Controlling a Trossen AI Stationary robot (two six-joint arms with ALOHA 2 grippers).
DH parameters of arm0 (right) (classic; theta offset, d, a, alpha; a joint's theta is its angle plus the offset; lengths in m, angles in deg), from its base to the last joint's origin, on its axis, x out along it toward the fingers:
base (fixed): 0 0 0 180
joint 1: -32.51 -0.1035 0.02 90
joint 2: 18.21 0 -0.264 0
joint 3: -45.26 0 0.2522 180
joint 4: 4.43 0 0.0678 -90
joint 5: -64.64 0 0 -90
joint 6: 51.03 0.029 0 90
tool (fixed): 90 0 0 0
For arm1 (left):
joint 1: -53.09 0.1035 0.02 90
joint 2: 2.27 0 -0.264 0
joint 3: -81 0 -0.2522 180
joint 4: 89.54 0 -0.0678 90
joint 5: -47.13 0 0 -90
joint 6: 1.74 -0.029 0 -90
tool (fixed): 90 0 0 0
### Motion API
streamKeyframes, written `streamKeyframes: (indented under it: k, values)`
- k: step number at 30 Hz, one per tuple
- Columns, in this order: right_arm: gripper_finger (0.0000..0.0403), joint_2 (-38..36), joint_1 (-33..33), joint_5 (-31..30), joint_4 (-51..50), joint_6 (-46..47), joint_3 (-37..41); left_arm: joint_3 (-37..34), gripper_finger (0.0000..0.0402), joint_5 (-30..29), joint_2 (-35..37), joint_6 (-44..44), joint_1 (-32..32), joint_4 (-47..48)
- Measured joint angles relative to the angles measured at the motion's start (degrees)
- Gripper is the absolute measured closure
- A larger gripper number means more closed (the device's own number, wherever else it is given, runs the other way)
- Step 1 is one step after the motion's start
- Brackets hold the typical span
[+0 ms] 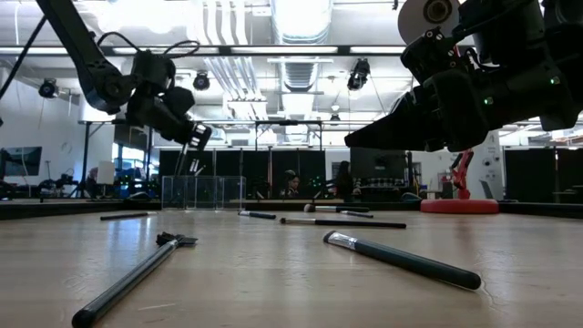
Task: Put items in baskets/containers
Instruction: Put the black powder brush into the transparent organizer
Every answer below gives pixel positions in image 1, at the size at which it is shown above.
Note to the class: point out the black partition wall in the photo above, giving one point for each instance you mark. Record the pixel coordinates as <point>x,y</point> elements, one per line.
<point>528,173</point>
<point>255,164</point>

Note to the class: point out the long thin black makeup brush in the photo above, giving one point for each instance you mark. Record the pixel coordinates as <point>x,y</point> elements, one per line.
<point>355,223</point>

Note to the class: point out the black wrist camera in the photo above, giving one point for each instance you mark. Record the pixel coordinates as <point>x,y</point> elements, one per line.
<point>428,59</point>
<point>152,68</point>

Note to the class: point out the short black makeup brush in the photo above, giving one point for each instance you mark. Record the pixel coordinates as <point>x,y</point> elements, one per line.
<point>262,215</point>

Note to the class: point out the black makeup brush silver ferrule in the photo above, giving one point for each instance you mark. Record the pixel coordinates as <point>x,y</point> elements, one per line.
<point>410,262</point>

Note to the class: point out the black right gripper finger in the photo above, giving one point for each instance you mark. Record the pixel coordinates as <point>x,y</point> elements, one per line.
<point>401,125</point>

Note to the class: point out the person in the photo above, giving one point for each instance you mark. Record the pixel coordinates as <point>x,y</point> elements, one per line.
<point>291,184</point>
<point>346,182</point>
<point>92,180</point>

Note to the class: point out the white panel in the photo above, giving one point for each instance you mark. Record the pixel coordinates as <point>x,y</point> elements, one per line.
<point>105,172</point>

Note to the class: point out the white pillar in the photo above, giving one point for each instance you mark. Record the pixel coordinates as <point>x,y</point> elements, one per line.
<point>489,168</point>

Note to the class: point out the black screen panel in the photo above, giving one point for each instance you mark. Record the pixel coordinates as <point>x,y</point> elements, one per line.
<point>378,164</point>

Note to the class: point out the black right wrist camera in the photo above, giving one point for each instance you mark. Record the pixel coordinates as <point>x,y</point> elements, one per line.
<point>428,59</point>

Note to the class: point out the red desk lamp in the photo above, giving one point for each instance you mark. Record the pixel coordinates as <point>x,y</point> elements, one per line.
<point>460,207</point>

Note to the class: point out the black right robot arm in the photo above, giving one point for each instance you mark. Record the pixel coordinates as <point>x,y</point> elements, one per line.
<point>546,45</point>

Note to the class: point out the silver ceiling duct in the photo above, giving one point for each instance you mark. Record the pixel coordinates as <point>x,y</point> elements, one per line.
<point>300,23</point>

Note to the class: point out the black overhead crossbar with lights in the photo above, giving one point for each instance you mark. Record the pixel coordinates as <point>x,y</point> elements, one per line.
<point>214,50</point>

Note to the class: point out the black frame corner clamp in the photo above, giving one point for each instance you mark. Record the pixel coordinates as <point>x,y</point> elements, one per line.
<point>139,197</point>
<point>411,197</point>

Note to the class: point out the clear acrylic brush organizer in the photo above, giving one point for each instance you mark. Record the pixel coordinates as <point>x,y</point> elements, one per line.
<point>228,193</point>

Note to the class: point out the dark wall monitor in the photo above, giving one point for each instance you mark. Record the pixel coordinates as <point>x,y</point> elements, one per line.
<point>23,160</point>

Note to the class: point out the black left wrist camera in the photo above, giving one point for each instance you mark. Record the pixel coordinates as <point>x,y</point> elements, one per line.
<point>152,68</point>

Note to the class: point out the thick black makeup brush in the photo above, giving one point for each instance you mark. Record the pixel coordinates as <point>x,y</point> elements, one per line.
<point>196,166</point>

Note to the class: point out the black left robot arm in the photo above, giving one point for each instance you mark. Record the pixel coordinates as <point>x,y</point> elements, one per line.
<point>77,41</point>

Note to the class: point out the black ceiling spotlight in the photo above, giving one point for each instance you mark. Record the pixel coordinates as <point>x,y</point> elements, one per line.
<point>48,89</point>
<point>359,75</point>
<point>201,81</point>

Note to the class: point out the fluffy makeup brush silver ferrule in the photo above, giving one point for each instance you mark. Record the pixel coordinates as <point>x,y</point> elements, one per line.
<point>346,209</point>

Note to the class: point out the black brow comb brush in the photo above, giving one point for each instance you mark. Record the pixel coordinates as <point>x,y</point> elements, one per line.
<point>132,278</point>

